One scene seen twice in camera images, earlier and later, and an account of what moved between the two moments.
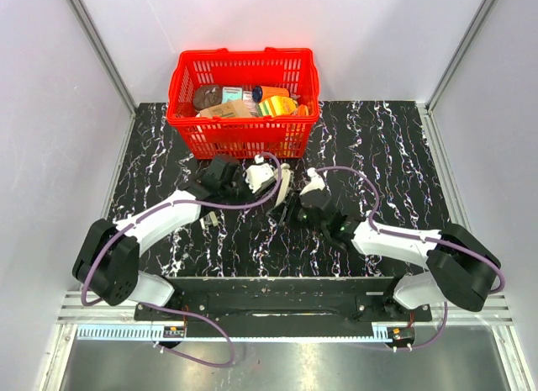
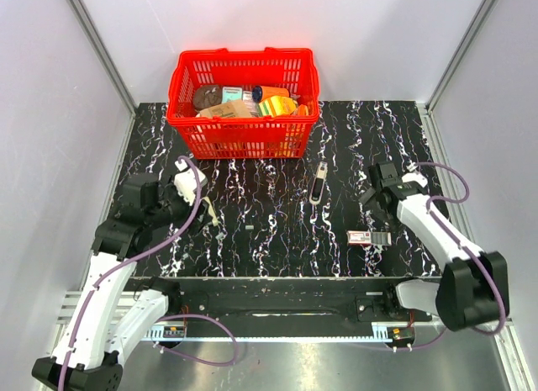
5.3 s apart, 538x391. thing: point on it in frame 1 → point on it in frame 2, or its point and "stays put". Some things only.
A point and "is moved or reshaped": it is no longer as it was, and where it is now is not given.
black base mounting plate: x=285 y=299 stays put
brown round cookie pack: x=207 y=96 stays put
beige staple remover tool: x=284 y=169 is moved or reshaped
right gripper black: x=287 y=214 → x=369 y=199
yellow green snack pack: x=278 y=106 stays put
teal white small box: x=231 y=93 stays put
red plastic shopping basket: x=247 y=103 stays put
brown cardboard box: x=233 y=108 stays put
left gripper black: x=249 y=195 → x=200 y=219
